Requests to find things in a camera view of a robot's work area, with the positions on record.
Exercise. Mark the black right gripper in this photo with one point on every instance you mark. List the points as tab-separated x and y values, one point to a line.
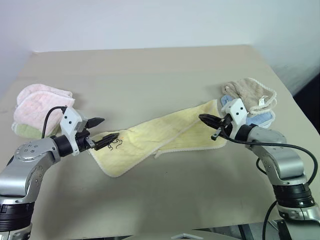
226	122

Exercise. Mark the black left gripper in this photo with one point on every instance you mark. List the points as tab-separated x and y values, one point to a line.
82	140

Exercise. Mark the yellow towel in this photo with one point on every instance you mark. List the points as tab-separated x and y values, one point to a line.
150	135

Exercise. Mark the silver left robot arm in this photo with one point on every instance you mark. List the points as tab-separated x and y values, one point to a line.
37	155

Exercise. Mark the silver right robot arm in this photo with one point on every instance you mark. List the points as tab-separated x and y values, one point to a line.
275	142

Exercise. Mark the beige towel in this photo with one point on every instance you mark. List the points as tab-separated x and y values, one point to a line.
250	92

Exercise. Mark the blue towel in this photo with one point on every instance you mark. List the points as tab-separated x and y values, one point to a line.
260	118

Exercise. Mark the pink folded towel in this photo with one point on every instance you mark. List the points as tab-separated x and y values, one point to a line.
37	105

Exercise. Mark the green folded towel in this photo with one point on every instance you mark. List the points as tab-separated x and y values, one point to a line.
25	131

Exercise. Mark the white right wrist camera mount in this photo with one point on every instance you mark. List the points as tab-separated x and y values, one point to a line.
238	107

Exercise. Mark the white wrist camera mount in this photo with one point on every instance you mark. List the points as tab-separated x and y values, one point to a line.
238	107
70	120

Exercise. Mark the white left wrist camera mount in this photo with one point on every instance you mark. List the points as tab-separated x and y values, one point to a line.
70	120

